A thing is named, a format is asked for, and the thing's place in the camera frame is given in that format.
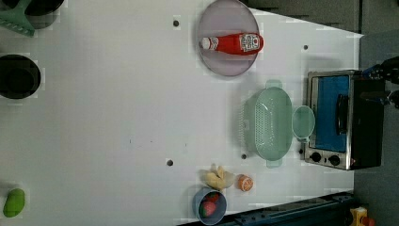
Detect blue bowl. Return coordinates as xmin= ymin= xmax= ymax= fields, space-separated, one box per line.
xmin=192 ymin=187 xmax=227 ymax=226

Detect green dish rack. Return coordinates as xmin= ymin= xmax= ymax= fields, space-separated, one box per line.
xmin=0 ymin=0 xmax=35 ymax=37

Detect orange slice toy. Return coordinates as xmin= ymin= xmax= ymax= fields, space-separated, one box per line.
xmin=238 ymin=175 xmax=254 ymax=192

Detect red strawberry toy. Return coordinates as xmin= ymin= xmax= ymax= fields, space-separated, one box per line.
xmin=199 ymin=192 xmax=219 ymax=218

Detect red ketchup bottle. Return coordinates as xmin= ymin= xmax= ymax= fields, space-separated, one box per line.
xmin=199 ymin=33 xmax=264 ymax=56

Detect green mug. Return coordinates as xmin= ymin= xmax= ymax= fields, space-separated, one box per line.
xmin=292 ymin=105 xmax=315 ymax=143

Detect green plastic strainer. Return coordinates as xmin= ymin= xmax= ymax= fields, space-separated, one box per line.
xmin=243 ymin=80 xmax=293 ymax=169

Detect peeled banana toy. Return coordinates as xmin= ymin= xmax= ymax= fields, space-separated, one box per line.
xmin=199 ymin=164 xmax=235 ymax=191

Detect black toaster oven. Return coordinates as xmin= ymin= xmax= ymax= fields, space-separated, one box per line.
xmin=304 ymin=70 xmax=385 ymax=170

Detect black round pot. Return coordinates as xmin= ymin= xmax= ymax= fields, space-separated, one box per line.
xmin=0 ymin=55 xmax=41 ymax=99

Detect purple round plate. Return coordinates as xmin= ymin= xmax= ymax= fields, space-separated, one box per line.
xmin=196 ymin=0 xmax=260 ymax=76

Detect dark round pan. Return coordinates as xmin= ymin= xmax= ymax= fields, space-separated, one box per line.
xmin=1 ymin=0 xmax=65 ymax=16

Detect green mango toy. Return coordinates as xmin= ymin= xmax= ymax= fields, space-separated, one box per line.
xmin=3 ymin=188 xmax=25 ymax=218

